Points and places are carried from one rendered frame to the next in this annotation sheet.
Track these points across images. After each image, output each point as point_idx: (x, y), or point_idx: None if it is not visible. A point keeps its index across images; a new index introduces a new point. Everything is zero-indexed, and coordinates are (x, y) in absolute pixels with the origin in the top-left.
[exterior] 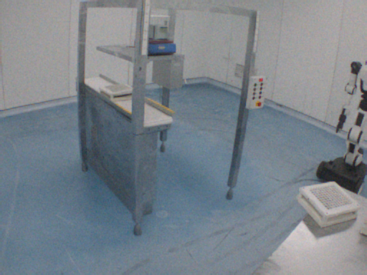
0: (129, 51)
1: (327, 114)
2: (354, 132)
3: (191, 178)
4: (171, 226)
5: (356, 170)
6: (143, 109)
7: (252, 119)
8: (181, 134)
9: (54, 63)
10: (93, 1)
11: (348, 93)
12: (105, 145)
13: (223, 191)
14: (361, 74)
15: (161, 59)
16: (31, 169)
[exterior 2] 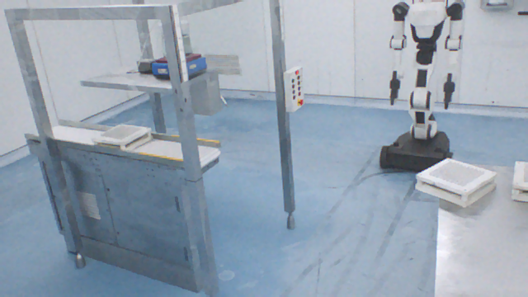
0: (147, 80)
1: (357, 85)
2: (418, 96)
3: (232, 220)
4: (248, 285)
5: (434, 143)
6: (197, 148)
7: (256, 124)
8: None
9: None
10: (47, 9)
11: (395, 49)
12: (119, 214)
13: (280, 221)
14: (412, 18)
15: (197, 82)
16: None
